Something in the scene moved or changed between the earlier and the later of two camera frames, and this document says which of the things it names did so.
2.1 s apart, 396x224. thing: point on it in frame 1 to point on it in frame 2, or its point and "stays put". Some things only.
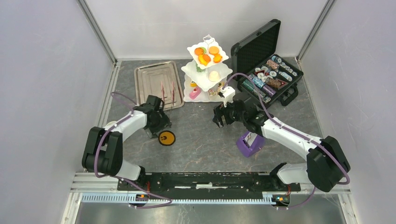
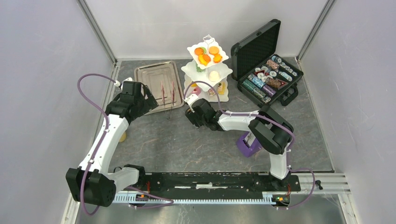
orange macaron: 207,58 stays put
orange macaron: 214,50 stays put
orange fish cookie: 204,59 stays put
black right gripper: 219,111 to 191,116
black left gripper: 165,122 to 149,103
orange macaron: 199,51 stays put
